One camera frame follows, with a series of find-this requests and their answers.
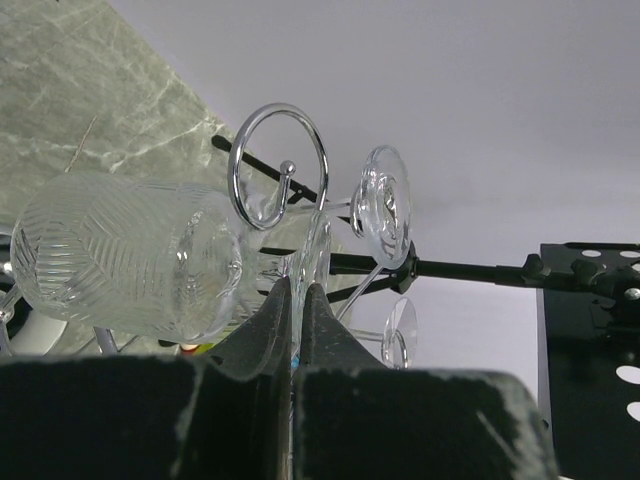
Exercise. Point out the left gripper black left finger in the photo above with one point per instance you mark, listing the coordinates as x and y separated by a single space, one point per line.
220 415

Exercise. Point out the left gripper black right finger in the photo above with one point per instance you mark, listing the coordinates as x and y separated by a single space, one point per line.
354 418

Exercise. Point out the clear wine glass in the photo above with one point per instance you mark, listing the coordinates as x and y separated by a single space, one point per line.
399 339

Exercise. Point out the chrome wine glass rack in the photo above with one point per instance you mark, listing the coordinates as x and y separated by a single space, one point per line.
261 195

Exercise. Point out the colourful lego toy car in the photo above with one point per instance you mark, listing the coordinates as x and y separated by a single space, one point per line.
191 350

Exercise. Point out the black perforated music stand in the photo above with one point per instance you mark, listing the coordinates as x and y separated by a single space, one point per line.
588 340

